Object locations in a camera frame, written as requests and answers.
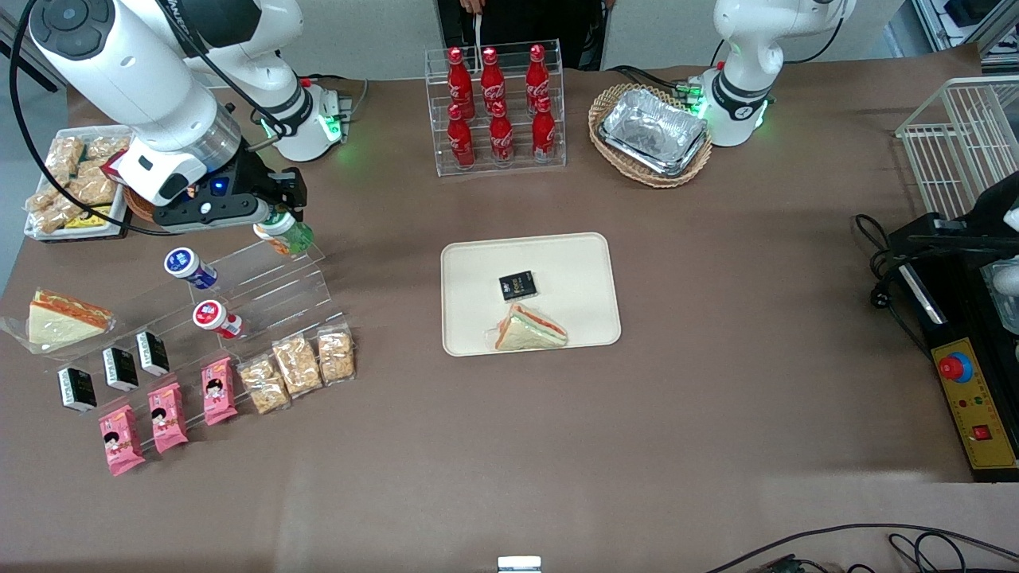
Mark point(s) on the dark brown wicker basket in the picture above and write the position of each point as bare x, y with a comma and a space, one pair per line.
139, 207

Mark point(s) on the clear rice cracker bag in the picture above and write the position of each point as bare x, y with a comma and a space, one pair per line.
48, 193
65, 157
297, 365
264, 385
103, 146
91, 185
335, 355
60, 212

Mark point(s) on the pink cartoon snack packet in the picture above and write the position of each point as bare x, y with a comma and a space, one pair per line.
122, 440
219, 391
168, 418

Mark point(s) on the red gum bottle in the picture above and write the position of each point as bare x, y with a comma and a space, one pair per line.
215, 318

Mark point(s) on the beige plastic tray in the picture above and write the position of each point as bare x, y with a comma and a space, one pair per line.
573, 270

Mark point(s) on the wrapped triangle sandwich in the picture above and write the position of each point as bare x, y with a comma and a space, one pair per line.
60, 322
529, 330

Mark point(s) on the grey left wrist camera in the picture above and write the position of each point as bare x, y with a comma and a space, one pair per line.
1009, 280

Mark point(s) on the red cookie box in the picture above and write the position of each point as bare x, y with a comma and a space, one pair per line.
115, 165

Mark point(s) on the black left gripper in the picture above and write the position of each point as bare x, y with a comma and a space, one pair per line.
989, 216

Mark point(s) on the black yellow control box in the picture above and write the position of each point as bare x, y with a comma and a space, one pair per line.
975, 382

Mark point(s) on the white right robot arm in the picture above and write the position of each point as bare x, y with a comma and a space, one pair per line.
119, 56

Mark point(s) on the clear acrylic stepped stand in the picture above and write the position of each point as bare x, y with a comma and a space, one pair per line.
191, 362
271, 290

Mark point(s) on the silver foil tray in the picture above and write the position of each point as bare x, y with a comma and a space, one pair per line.
653, 131

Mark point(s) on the blue gum bottle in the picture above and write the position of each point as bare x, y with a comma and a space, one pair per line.
188, 267

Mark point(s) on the black square chocolate packet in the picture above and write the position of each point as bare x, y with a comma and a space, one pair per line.
517, 286

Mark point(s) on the red emergency stop button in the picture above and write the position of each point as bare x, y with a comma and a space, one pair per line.
954, 368

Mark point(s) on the metal shelf frame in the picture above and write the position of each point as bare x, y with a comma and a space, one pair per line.
955, 32

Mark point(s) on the yellow snack packet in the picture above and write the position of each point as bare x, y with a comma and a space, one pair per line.
89, 217

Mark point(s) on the small black carton box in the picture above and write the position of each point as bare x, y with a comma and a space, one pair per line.
153, 353
121, 369
77, 389

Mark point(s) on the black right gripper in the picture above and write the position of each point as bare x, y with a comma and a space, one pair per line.
253, 177

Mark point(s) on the red cola bottle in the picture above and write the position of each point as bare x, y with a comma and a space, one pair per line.
501, 139
544, 131
460, 83
537, 79
461, 143
492, 79

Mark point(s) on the standing person body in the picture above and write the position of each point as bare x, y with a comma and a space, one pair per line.
541, 24

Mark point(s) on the light woven wicker basket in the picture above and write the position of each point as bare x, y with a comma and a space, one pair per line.
613, 163

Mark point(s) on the green gum bottle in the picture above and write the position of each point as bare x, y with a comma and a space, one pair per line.
296, 237

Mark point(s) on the clear acrylic bottle rack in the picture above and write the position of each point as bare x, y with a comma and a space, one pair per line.
517, 163

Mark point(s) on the person's right hand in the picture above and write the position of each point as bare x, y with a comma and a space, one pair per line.
474, 5

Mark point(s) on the white rectangular bin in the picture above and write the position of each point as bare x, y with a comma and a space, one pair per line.
36, 231

